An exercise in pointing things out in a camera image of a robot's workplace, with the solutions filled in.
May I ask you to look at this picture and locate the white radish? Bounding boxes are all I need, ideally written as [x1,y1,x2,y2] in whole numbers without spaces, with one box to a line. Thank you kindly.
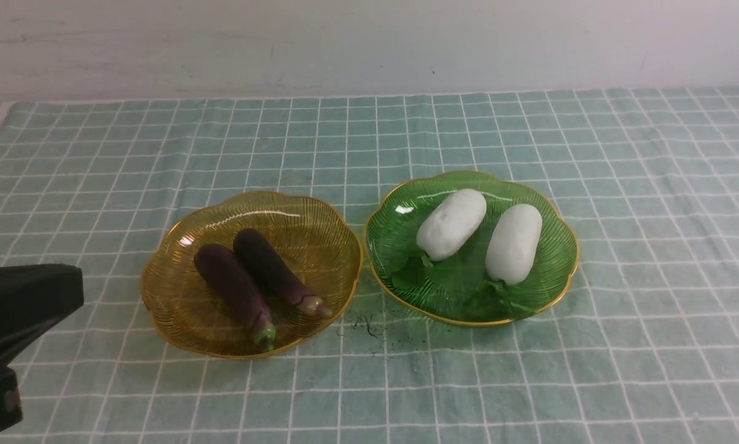
[391,189,487,289]
[463,204,543,321]

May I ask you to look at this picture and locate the purple eggplant green stem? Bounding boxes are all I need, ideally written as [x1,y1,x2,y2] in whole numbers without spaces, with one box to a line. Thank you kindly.
[194,244,277,352]

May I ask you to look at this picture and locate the purple eggplant tan stem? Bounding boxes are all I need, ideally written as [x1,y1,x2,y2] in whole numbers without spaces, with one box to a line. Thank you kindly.
[233,228,333,319]

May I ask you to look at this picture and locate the green ribbed plastic plate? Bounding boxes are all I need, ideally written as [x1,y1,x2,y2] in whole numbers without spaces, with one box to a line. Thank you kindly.
[364,170,581,327]

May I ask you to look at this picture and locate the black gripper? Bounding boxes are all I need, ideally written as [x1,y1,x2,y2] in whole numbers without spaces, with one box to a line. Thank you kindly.
[0,264,84,433]

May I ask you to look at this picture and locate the green checked tablecloth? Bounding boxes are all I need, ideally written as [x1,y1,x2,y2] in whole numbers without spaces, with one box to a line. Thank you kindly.
[0,86,739,443]

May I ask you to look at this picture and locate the amber ribbed plastic plate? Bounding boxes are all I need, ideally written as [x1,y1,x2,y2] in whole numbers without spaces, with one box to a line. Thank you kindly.
[140,191,364,360]

